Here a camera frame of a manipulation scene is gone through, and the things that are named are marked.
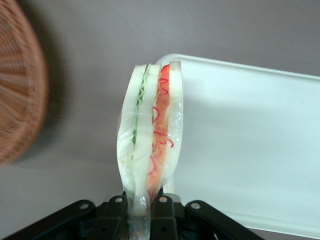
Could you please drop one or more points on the triangle sandwich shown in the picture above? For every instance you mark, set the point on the triangle sandwich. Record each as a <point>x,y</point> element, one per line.
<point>145,130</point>

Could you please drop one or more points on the brown round wicker basket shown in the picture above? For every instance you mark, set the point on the brown round wicker basket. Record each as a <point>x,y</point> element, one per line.
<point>17,82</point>

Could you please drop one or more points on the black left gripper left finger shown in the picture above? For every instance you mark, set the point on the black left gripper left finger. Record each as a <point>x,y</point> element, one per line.
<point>110,217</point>

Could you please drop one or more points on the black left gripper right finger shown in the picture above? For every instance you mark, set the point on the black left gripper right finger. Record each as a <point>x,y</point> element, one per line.
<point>170,220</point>

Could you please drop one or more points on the cream plastic tray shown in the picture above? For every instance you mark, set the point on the cream plastic tray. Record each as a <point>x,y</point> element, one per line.
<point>250,140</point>

